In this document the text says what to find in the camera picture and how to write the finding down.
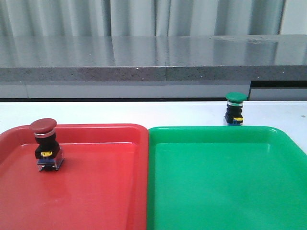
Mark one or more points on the grey stone counter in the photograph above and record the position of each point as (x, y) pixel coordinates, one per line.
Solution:
(176, 68)

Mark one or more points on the green plastic tray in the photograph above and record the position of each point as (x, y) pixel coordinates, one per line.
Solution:
(225, 178)

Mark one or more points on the white pleated curtain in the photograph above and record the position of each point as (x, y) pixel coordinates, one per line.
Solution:
(152, 17)

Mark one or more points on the red mushroom push button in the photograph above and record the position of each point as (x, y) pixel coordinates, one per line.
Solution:
(49, 153)

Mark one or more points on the green mushroom push button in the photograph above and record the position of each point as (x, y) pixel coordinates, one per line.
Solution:
(233, 115)

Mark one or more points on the red plastic tray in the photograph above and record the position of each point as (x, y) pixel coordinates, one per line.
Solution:
(101, 185)

